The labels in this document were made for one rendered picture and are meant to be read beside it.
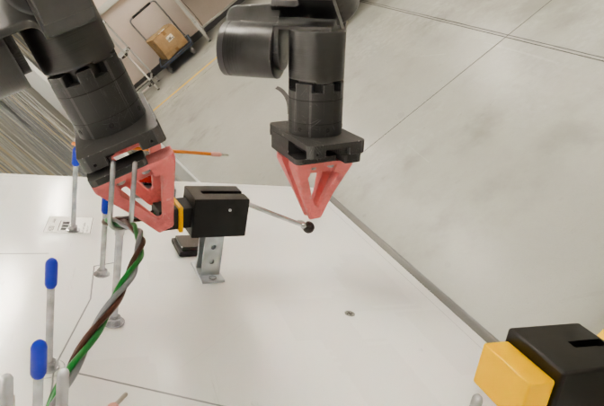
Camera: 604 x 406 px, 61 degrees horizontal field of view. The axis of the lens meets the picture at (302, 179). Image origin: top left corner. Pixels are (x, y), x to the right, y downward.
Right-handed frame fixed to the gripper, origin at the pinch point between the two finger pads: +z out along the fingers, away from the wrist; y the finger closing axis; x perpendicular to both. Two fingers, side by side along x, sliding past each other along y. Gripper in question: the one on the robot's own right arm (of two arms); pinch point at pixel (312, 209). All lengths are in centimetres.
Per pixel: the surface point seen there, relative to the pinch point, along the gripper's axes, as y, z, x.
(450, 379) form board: 21.6, 7.2, 2.3
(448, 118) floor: -135, 33, 140
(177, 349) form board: 12.6, 4.0, -18.3
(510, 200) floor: -71, 46, 115
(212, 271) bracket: 1.3, 4.4, -12.1
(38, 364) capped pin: 22.3, -5.2, -27.0
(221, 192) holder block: -0.2, -3.6, -10.4
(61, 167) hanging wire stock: -76, 16, -25
